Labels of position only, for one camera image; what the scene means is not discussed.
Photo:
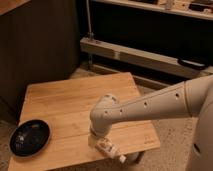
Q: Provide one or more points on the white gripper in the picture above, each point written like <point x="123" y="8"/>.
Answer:
<point x="94" y="137"/>

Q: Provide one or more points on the clear plastic bottle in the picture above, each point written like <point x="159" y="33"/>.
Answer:
<point x="107" y="148"/>

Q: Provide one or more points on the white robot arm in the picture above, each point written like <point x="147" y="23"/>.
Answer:
<point x="192" y="98"/>

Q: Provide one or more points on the black ceramic bowl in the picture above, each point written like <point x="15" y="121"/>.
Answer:
<point x="29" y="138"/>

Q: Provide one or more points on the wooden table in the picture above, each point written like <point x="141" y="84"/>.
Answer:
<point x="65" y="106"/>

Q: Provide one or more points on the grey metal bench beam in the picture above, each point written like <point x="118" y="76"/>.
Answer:
<point x="140" y="58"/>

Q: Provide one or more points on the metal pole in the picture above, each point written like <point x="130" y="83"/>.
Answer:
<point x="90" y="32"/>

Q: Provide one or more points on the dark wooden cabinet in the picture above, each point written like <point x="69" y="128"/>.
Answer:
<point x="39" y="42"/>

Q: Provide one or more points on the wooden shelf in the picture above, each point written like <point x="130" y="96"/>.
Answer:
<point x="178" y="7"/>

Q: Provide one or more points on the black handle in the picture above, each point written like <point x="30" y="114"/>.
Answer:
<point x="193" y="65"/>

